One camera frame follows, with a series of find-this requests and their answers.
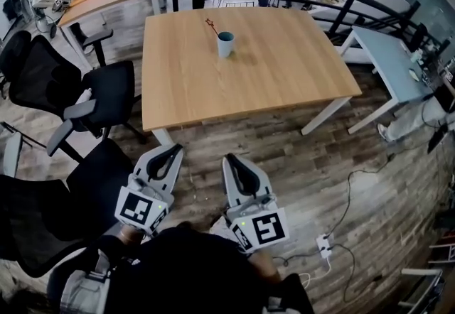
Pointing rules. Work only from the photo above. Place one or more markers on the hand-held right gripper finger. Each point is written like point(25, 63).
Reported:
point(256, 183)
point(234, 175)

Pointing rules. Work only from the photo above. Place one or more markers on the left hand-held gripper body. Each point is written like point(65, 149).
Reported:
point(140, 211)

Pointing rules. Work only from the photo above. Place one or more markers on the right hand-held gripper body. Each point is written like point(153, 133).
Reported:
point(264, 229)

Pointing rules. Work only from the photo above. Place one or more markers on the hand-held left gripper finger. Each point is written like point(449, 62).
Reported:
point(151, 165)
point(173, 166)

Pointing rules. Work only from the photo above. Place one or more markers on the light blue cup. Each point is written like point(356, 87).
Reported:
point(225, 47)

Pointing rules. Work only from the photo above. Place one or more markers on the red star stick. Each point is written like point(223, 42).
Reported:
point(212, 26)

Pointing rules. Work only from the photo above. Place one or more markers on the person's right forearm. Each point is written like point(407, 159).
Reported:
point(264, 266)

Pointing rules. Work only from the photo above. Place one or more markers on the person's left forearm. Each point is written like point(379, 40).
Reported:
point(129, 234)

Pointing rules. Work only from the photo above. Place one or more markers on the white power strip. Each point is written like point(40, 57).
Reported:
point(324, 246)

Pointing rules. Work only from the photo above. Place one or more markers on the black mesh office chair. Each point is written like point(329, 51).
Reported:
point(53, 213)
point(106, 92)

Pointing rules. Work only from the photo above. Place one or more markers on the small white bottle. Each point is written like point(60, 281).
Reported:
point(84, 96)

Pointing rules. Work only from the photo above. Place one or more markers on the wooden table with white legs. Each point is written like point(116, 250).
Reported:
point(249, 71)

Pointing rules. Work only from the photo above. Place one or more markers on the grey table with white legs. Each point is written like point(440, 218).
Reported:
point(384, 60)

